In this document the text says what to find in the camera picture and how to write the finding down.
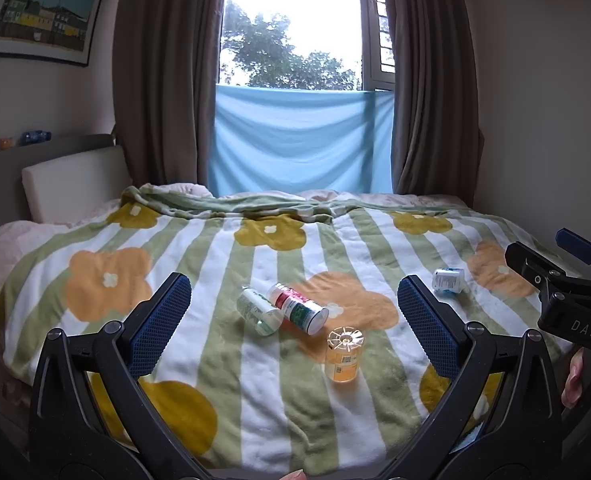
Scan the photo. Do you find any amber bottle clear cap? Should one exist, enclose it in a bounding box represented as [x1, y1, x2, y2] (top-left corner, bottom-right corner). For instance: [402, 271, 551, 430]
[324, 327, 365, 384]

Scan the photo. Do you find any red and green labelled bottle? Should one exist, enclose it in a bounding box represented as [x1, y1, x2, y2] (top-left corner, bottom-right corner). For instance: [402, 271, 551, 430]
[266, 283, 329, 336]

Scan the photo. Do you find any striped floral blanket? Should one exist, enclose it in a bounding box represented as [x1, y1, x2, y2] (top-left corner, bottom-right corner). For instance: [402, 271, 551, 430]
[0, 184, 579, 476]

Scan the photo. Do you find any framed houses picture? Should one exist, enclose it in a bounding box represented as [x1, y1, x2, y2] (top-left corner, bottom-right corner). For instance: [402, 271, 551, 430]
[0, 0, 106, 68]

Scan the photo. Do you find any window shutter frame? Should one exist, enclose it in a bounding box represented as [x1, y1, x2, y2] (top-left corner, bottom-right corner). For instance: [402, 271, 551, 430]
[356, 0, 397, 93]

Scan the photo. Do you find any tree outside window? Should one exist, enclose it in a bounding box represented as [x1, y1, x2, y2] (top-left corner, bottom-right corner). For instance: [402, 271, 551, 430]
[220, 0, 364, 92]

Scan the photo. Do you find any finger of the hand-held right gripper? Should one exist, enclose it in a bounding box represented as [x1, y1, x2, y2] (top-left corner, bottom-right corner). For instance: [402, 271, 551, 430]
[555, 228, 591, 281]
[504, 241, 583, 297]

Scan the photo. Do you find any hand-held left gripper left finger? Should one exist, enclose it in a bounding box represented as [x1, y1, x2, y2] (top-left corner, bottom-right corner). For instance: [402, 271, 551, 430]
[28, 272, 211, 480]

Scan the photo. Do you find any light blue cloth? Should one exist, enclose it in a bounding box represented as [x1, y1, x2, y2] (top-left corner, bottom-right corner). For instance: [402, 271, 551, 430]
[207, 84, 397, 197]

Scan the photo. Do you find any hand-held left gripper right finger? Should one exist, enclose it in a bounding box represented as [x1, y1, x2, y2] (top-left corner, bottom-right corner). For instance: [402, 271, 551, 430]
[375, 275, 564, 480]

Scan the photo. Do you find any grey headboard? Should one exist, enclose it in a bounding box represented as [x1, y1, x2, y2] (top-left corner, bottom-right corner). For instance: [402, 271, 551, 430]
[0, 132, 120, 243]

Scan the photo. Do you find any cream headboard cushion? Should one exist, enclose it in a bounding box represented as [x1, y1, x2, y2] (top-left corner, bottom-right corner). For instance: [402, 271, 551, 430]
[22, 144, 132, 224]

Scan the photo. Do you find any person's right hand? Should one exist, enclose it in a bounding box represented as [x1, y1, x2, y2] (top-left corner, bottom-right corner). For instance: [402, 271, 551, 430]
[561, 347, 585, 409]

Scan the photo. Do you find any small blue white bottle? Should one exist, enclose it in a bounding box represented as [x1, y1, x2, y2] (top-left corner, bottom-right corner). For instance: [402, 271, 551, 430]
[433, 267, 465, 293]

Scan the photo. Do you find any green labelled clear bottle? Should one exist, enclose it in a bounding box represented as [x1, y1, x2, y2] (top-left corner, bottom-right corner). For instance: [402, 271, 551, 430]
[236, 286, 285, 337]

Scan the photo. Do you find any brown curtain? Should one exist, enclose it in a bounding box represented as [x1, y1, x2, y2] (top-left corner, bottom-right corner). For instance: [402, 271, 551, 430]
[377, 0, 487, 202]
[112, 0, 235, 197]

